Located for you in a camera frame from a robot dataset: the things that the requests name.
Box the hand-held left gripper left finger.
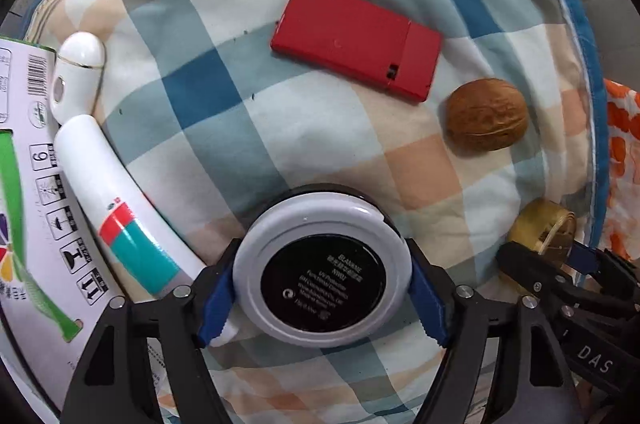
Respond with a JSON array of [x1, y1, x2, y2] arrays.
[[60, 238, 241, 424]]

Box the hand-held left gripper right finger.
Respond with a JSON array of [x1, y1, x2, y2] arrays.
[[404, 237, 583, 424]]

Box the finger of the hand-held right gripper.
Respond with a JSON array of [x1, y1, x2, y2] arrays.
[[569, 241, 640, 292], [496, 242, 568, 302]]

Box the round gold tin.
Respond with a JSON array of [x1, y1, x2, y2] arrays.
[[507, 198, 577, 265]]

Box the round white black jar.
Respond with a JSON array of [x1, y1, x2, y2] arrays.
[[232, 184, 413, 346]]

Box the white tube with teal band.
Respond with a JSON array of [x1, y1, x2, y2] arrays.
[[54, 114, 240, 347]]

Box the brown walnut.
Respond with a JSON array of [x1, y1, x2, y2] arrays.
[[445, 78, 530, 151]]

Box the cardboard box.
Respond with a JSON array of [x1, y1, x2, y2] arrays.
[[0, 37, 132, 424]]

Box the red rectangular box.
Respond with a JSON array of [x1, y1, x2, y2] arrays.
[[270, 0, 443, 104]]

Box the small white oval case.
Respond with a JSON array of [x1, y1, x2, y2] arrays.
[[49, 32, 106, 122]]

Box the orange patterned cloth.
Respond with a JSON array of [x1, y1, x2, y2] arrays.
[[597, 77, 640, 262]]

